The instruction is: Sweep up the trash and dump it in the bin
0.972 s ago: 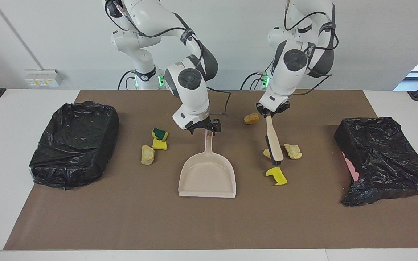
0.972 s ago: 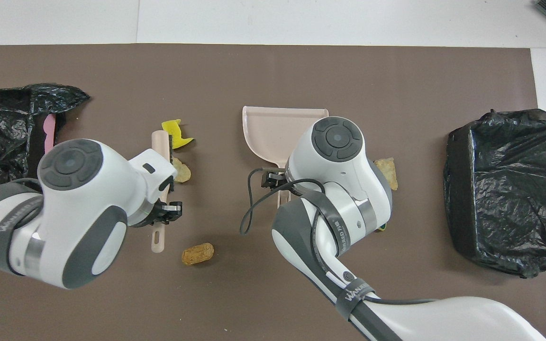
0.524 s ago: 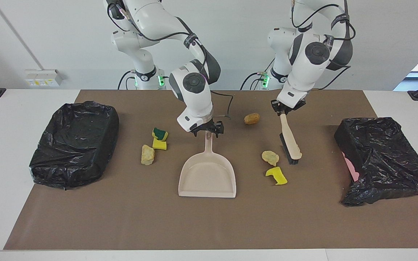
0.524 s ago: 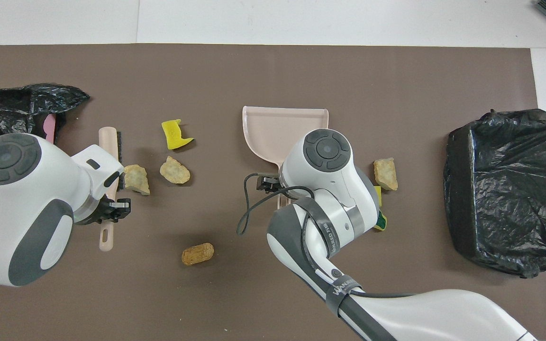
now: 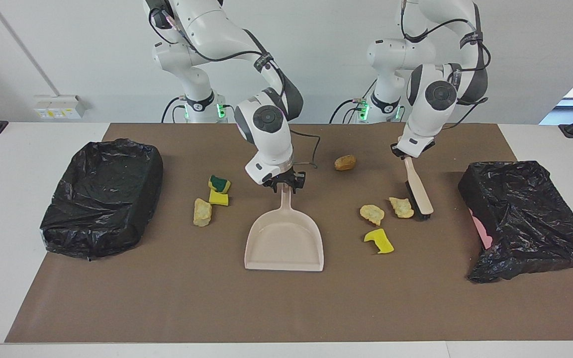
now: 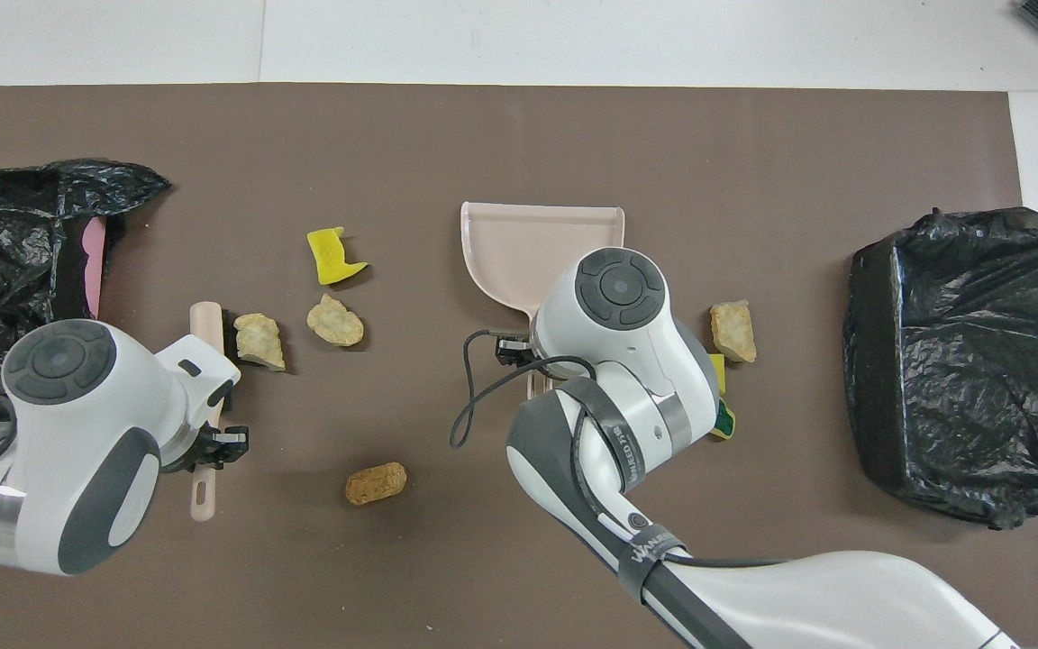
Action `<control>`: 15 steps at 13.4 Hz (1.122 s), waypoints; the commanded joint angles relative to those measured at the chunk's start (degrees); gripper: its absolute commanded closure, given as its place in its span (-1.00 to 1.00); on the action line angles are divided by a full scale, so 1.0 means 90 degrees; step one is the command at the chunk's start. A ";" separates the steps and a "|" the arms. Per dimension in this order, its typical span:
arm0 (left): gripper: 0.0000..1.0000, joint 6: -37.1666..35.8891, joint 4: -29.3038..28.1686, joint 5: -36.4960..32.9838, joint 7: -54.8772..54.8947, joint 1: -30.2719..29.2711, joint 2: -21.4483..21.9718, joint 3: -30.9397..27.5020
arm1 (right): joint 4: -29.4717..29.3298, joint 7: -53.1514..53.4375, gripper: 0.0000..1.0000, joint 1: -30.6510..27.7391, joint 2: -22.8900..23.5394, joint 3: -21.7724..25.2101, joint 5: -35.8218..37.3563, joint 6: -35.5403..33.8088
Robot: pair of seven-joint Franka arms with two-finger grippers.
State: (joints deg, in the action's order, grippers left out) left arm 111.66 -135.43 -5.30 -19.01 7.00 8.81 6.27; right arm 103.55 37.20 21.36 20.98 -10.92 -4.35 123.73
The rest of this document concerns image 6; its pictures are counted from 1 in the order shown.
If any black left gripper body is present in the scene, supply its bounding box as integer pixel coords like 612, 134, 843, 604
161, 424, 224, 475

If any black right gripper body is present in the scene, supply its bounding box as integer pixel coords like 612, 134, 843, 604
495, 334, 542, 370

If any beige plastic dustpan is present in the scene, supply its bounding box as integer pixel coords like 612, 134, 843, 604
460, 202, 625, 398

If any toy croissant piece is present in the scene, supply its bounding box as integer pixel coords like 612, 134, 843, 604
306, 293, 365, 348
233, 313, 287, 372

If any beige hand brush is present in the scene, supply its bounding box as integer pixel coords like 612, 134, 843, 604
189, 302, 230, 522

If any brown bread roll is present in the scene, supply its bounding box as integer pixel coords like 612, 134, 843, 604
345, 462, 408, 506

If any notched yellow sponge piece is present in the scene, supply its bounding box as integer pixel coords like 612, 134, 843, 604
306, 226, 369, 287

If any pale bread chunk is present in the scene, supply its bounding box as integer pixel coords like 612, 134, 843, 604
710, 299, 757, 363

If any pink bin with black bag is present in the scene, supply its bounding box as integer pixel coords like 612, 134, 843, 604
0, 160, 171, 407

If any bin fully wrapped black bag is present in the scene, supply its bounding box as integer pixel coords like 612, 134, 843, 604
843, 206, 1038, 530

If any brown table mat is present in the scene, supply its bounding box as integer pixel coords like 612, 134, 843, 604
0, 83, 1038, 649

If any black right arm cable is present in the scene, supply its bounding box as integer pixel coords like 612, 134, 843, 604
450, 329, 596, 450

